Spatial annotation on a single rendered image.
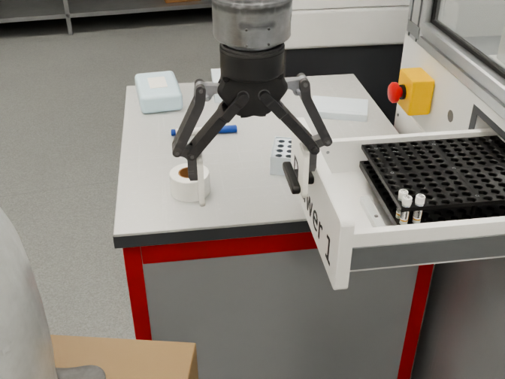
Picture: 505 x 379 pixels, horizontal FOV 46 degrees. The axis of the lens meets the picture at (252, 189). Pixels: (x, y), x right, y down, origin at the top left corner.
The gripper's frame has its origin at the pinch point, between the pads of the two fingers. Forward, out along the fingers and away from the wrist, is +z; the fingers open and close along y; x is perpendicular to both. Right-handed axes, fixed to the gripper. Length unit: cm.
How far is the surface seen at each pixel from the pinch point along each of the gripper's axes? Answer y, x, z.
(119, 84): -40, 264, 91
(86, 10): -65, 365, 76
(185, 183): -8.5, 20.8, 11.0
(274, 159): 8.1, 27.6, 11.6
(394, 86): 32.4, 35.0, 1.9
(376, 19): 45, 83, 4
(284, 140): 11.2, 34.6, 11.5
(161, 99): -12, 58, 12
